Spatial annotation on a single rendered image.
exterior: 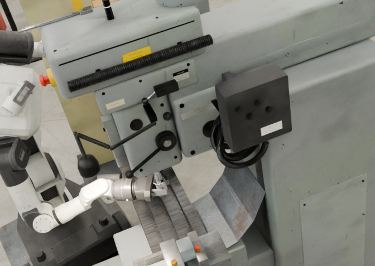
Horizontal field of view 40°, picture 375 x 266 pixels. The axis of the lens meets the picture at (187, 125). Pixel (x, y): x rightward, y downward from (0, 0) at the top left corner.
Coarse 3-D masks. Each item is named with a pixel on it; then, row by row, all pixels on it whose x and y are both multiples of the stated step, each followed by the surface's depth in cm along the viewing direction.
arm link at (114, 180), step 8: (104, 176) 208; (112, 176) 207; (120, 176) 207; (112, 184) 204; (120, 184) 202; (112, 192) 203; (120, 192) 201; (104, 200) 207; (112, 200) 207; (120, 200) 203
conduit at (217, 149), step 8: (216, 104) 171; (216, 120) 171; (216, 128) 168; (216, 136) 171; (216, 144) 172; (224, 144) 177; (264, 144) 171; (216, 152) 174; (224, 152) 170; (240, 152) 178; (248, 152) 175; (264, 152) 172; (224, 160) 169; (232, 160) 173; (248, 160) 174; (256, 160) 173; (240, 168) 174
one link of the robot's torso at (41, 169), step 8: (32, 136) 237; (40, 136) 234; (32, 144) 239; (40, 144) 236; (32, 152) 242; (40, 152) 242; (32, 160) 239; (40, 160) 239; (48, 160) 244; (32, 168) 239; (40, 168) 241; (48, 168) 243; (56, 168) 247; (32, 176) 240; (40, 176) 242; (48, 176) 244; (56, 176) 248; (32, 184) 242; (40, 184) 245
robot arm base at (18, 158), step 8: (0, 144) 192; (8, 144) 192; (16, 144) 189; (24, 144) 194; (16, 152) 188; (24, 152) 193; (16, 160) 187; (24, 160) 192; (16, 168) 188; (24, 168) 192
